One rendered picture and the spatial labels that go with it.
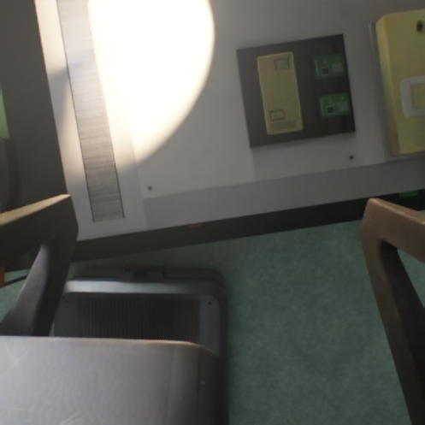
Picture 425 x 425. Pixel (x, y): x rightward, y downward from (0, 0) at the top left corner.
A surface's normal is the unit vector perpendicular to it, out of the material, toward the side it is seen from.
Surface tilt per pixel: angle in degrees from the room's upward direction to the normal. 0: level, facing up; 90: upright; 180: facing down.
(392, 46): 0
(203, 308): 0
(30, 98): 0
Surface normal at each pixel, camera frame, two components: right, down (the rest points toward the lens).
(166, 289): 0.00, -0.65
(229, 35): -0.01, 0.07
